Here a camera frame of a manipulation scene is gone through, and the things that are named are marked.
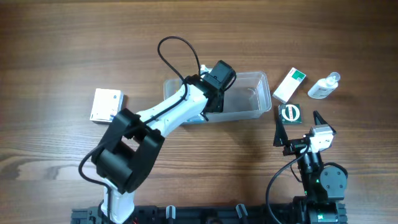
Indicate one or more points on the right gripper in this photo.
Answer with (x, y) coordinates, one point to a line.
(297, 145)

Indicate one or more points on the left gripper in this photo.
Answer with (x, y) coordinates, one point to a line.
(214, 104)

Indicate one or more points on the white Hansaplast box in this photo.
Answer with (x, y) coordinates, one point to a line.
(106, 104)

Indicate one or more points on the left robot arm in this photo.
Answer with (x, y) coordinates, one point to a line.
(131, 144)

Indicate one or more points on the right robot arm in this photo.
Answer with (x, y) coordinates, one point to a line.
(324, 184)

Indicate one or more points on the clear plastic container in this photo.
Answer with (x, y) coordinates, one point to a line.
(245, 99)

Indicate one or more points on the green round-logo box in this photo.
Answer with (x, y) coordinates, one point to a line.
(290, 113)

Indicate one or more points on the white dropper bottle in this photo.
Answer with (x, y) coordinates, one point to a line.
(323, 87)

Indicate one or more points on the white green medicine box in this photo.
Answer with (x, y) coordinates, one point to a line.
(289, 85)

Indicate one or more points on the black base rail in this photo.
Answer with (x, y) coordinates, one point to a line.
(239, 214)

